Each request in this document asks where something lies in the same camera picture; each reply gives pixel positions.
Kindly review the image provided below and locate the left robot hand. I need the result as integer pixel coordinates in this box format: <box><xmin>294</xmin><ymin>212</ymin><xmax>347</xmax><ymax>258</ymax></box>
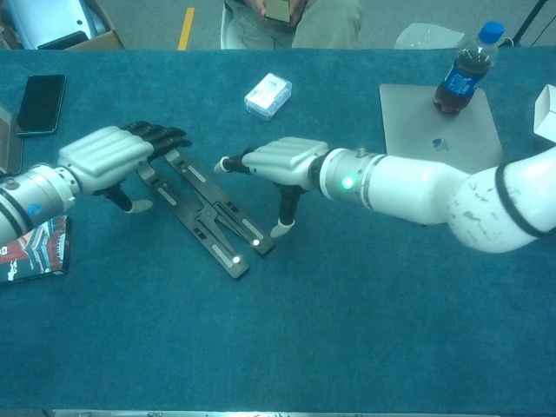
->
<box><xmin>57</xmin><ymin>120</ymin><xmax>192</xmax><ymax>214</ymax></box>

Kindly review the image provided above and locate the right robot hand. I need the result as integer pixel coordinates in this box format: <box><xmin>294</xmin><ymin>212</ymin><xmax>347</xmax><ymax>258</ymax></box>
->
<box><xmin>212</xmin><ymin>136</ymin><xmax>330</xmax><ymax>239</ymax></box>

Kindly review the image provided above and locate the black folding laptop stand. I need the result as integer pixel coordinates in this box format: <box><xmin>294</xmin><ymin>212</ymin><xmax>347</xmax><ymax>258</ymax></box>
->
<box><xmin>136</xmin><ymin>147</ymin><xmax>277</xmax><ymax>281</ymax></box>

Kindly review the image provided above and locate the silver laptop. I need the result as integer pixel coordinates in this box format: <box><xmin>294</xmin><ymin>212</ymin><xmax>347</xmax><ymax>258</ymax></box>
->
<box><xmin>379</xmin><ymin>83</ymin><xmax>505</xmax><ymax>162</ymax></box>

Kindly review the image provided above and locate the clear plastic card box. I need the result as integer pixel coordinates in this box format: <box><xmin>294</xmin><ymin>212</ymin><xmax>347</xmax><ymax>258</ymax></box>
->
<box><xmin>243</xmin><ymin>72</ymin><xmax>294</xmax><ymax>122</ymax></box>

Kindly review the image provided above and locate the black smartphone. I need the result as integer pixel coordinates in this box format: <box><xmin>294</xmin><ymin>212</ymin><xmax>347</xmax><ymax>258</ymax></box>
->
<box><xmin>13</xmin><ymin>74</ymin><xmax>67</xmax><ymax>136</ymax></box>

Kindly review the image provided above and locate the grey tablet edge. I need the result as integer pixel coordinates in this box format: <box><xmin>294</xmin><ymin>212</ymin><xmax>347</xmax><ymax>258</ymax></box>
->
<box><xmin>0</xmin><ymin>103</ymin><xmax>25</xmax><ymax>177</ymax></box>

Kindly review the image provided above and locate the brown cardboard box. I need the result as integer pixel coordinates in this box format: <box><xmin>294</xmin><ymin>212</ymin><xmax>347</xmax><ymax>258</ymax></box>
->
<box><xmin>0</xmin><ymin>0</ymin><xmax>126</xmax><ymax>51</ymax></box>

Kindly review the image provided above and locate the book with red building cover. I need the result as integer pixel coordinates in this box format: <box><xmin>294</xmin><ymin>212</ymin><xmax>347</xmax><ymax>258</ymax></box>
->
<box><xmin>0</xmin><ymin>215</ymin><xmax>73</xmax><ymax>284</ymax></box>

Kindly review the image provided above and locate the seated person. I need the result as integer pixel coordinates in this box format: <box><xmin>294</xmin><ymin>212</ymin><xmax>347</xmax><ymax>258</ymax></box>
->
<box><xmin>223</xmin><ymin>0</ymin><xmax>364</xmax><ymax>50</ymax></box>

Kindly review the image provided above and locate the white plastic item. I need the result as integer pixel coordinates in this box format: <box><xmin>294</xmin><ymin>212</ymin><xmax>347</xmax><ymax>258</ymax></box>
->
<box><xmin>8</xmin><ymin>0</ymin><xmax>109</xmax><ymax>50</ymax></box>

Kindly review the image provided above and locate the phone in person's hands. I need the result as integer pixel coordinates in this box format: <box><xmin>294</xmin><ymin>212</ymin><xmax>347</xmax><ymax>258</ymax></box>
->
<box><xmin>264</xmin><ymin>0</ymin><xmax>291</xmax><ymax>23</ymax></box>

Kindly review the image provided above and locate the yellow floor tape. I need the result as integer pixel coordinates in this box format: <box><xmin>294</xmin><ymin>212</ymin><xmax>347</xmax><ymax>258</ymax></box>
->
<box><xmin>177</xmin><ymin>7</ymin><xmax>196</xmax><ymax>51</ymax></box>

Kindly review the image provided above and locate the teal felt table cloth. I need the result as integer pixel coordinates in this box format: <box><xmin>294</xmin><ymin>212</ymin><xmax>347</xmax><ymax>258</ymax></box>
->
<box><xmin>0</xmin><ymin>48</ymin><xmax>556</xmax><ymax>414</ymax></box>

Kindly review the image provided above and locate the cola bottle blue label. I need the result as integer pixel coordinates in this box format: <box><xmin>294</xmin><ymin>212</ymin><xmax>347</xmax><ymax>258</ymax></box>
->
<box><xmin>432</xmin><ymin>20</ymin><xmax>506</xmax><ymax>116</ymax></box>

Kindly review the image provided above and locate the white cardboard box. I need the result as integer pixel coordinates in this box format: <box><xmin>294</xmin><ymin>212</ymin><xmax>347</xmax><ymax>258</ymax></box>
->
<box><xmin>533</xmin><ymin>83</ymin><xmax>556</xmax><ymax>141</ymax></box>

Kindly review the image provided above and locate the black tripod leg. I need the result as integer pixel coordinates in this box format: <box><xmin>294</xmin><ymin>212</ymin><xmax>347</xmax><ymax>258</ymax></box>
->
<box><xmin>512</xmin><ymin>0</ymin><xmax>549</xmax><ymax>44</ymax></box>

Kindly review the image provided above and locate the aluminium table frame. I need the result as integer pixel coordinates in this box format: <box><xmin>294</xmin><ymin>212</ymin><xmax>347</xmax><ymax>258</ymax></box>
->
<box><xmin>43</xmin><ymin>408</ymin><xmax>513</xmax><ymax>417</ymax></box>

